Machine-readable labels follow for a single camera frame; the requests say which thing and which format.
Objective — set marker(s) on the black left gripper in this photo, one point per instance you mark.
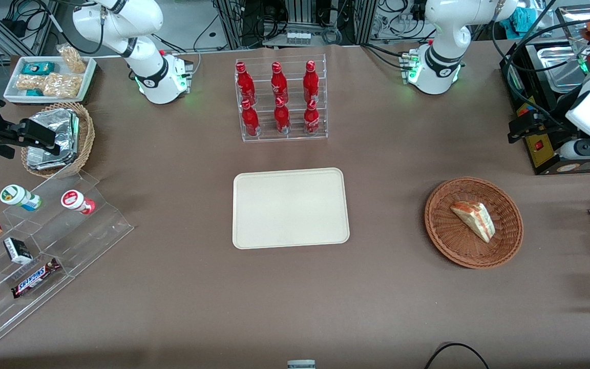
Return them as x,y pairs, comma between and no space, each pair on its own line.
552,127

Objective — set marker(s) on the triangle sandwich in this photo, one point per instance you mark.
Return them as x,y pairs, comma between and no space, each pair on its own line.
474,218

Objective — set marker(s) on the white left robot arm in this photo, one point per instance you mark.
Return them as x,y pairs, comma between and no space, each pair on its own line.
443,51

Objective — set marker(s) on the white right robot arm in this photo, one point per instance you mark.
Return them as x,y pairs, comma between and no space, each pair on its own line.
146,66

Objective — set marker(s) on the tan wicker basket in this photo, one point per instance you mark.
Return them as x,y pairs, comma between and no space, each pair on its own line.
86,136

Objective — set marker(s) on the metal baking tray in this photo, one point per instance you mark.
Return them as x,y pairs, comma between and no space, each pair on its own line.
561,66

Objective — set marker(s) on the white rectangular snack tray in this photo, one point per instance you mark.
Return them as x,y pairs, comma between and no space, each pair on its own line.
85,77

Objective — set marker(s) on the round brown wicker basket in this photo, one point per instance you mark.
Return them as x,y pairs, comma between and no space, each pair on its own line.
454,241

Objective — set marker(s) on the beige rectangular plastic tray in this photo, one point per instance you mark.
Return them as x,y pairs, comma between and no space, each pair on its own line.
290,210

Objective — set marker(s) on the foil wrapped package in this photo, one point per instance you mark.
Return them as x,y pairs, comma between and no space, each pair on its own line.
46,160
62,128

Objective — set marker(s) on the black yellow appliance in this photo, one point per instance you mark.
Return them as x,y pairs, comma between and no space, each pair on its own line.
543,154

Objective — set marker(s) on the clear bag of puffed snacks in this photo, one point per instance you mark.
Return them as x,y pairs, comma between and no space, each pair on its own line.
72,59
28,82
62,85

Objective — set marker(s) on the green lid yogurt cup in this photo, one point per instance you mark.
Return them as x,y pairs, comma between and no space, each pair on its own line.
18,197

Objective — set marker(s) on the red lid yogurt cup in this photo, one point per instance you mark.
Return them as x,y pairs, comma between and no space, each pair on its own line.
76,201

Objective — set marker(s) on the teal snack box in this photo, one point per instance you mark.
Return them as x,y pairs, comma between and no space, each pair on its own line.
38,67

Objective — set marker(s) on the clear acrylic stepped display stand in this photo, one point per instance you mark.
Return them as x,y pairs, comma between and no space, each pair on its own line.
69,236

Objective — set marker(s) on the small black white box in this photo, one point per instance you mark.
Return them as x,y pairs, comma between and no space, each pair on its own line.
17,250

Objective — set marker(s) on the snickers chocolate bar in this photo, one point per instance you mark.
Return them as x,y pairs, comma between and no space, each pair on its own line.
35,278

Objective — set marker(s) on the clear acrylic bottle rack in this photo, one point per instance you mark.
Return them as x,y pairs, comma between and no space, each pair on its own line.
320,92

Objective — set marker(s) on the red cola bottle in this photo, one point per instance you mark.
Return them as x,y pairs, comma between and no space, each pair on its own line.
245,83
250,119
312,119
278,84
311,83
281,118

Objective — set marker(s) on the grey label strip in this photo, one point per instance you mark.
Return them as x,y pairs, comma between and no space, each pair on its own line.
301,364

